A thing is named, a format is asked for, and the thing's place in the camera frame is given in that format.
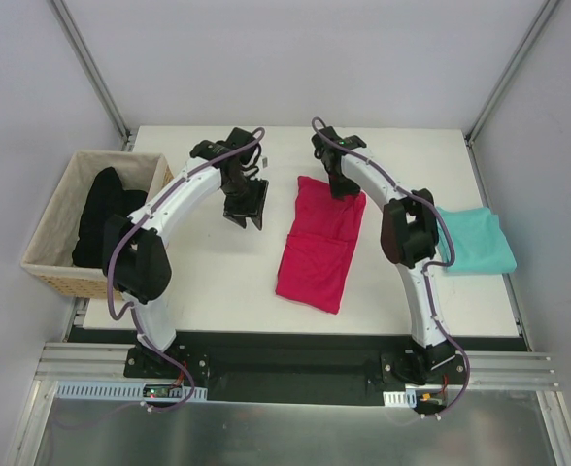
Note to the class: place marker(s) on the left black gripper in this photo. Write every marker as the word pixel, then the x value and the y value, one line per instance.
pixel 246 200

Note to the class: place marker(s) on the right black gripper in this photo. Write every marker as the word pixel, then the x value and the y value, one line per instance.
pixel 340 180

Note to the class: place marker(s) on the pink t shirt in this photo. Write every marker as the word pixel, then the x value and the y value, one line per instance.
pixel 319 247

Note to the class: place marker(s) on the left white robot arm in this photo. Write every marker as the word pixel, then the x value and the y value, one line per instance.
pixel 135 262

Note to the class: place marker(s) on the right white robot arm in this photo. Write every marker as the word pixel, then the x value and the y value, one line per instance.
pixel 409 234

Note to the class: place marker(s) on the black t shirt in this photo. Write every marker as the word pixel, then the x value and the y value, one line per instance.
pixel 106 197

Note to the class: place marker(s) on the folded teal t shirt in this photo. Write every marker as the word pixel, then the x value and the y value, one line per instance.
pixel 480 246

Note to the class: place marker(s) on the wicker laundry basket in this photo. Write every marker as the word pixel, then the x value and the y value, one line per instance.
pixel 49 254

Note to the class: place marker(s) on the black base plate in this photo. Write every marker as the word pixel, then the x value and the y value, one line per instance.
pixel 343 370

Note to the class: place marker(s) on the left white cable duct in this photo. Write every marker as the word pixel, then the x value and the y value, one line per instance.
pixel 102 391

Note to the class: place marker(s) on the white cable duct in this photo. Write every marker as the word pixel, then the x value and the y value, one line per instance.
pixel 102 391
pixel 400 399

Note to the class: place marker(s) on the right white cable duct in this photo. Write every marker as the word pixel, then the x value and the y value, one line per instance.
pixel 400 399

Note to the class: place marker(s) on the aluminium rail frame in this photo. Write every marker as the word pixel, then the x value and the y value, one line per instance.
pixel 511 411

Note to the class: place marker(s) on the left rear aluminium post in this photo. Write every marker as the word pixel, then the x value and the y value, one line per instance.
pixel 80 48

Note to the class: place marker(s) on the aluminium post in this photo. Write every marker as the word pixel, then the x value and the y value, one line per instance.
pixel 529 39
pixel 80 48

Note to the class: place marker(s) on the right rear aluminium post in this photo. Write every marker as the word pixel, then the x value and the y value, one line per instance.
pixel 529 39

